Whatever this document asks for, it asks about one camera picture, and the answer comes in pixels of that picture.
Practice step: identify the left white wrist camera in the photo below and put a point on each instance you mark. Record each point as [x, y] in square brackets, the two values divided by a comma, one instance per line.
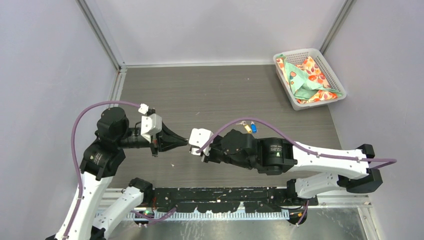
[151, 125]

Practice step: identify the white plastic basket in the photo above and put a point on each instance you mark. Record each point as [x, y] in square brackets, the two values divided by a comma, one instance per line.
[297, 57]

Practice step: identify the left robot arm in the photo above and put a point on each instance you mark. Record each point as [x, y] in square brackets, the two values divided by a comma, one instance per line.
[99, 165]

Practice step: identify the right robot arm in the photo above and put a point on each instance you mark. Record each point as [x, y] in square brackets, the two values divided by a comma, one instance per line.
[334, 169]

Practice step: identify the yellow key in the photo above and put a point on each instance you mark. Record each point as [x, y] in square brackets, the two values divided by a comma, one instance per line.
[246, 126]

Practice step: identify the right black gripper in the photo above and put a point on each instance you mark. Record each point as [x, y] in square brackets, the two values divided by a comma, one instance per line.
[209, 157]

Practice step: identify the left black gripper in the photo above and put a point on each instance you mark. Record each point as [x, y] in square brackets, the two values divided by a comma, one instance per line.
[169, 139]

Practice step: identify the blue key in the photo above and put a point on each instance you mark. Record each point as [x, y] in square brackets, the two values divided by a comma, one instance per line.
[253, 127]

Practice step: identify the floral patterned cloth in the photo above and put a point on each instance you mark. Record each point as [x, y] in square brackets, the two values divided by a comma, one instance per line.
[306, 81]

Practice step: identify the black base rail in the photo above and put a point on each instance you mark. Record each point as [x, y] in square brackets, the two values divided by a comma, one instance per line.
[221, 199]

